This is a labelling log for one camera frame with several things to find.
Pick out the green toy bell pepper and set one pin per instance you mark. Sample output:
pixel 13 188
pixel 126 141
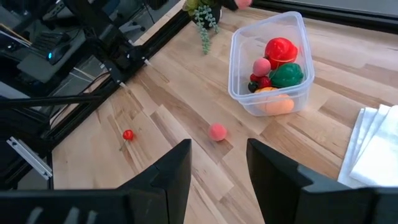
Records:
pixel 287 76

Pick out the red tomato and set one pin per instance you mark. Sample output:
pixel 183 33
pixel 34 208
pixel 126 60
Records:
pixel 280 51

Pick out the orange toy bell pepper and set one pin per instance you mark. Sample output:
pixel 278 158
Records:
pixel 276 104

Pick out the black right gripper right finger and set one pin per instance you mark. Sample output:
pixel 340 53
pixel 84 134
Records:
pixel 311 202

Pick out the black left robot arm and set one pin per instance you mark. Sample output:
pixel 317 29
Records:
pixel 102 34

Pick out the clear plastic tupperware container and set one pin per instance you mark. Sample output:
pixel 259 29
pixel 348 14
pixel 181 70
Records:
pixel 248 37

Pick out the silver aluminium bracket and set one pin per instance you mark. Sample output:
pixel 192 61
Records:
pixel 29 157

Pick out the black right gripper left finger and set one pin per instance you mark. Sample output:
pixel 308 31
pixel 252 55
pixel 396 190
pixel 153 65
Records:
pixel 124 205

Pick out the potted green succulent plant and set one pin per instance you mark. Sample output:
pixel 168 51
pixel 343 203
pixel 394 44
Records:
pixel 203 18

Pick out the black computer mouse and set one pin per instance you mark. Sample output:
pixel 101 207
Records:
pixel 59 54

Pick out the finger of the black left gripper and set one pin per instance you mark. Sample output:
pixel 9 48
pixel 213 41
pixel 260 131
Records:
pixel 229 3

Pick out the white folded towel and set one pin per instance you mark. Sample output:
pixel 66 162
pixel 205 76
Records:
pixel 373 149

